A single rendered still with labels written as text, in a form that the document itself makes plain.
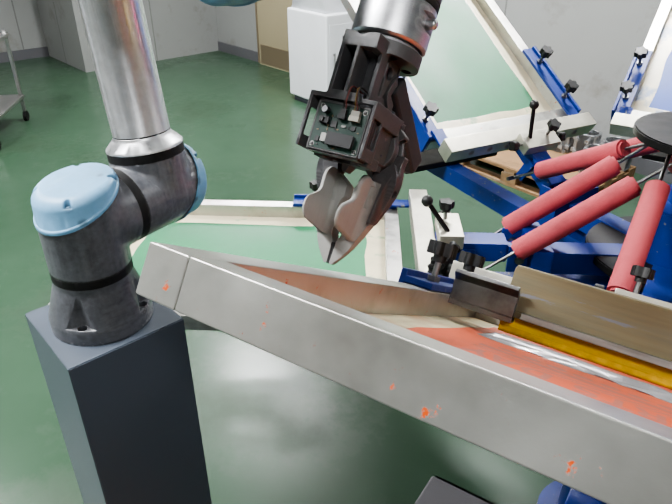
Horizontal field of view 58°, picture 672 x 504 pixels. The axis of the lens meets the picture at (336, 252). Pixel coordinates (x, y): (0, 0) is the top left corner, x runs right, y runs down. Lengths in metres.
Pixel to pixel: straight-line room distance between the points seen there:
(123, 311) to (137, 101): 0.30
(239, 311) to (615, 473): 0.22
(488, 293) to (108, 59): 0.63
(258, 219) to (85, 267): 0.95
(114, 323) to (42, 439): 1.73
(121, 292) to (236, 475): 1.46
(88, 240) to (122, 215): 0.06
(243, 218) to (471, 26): 1.12
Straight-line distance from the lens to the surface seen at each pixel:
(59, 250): 0.91
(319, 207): 0.59
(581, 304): 0.91
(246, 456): 2.38
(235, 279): 0.39
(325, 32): 5.82
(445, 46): 2.25
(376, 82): 0.57
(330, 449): 2.37
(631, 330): 0.90
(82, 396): 0.97
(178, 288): 0.42
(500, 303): 0.91
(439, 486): 1.06
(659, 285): 1.54
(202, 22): 8.66
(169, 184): 0.96
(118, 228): 0.91
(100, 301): 0.94
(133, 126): 0.95
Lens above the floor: 1.76
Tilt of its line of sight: 30 degrees down
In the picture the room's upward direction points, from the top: straight up
